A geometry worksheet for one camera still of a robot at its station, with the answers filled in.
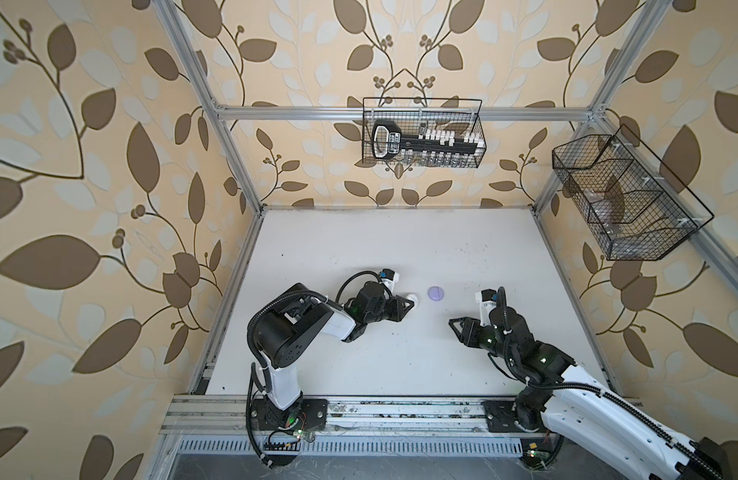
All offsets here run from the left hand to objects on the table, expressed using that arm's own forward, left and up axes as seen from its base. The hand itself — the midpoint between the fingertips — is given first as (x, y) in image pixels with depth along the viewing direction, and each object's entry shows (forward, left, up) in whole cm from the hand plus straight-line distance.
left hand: (415, 302), depth 89 cm
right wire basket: (+12, -52, +30) cm, 61 cm away
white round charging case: (+2, 0, -1) cm, 2 cm away
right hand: (-9, -10, +5) cm, 14 cm away
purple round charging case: (+6, -7, -4) cm, 10 cm away
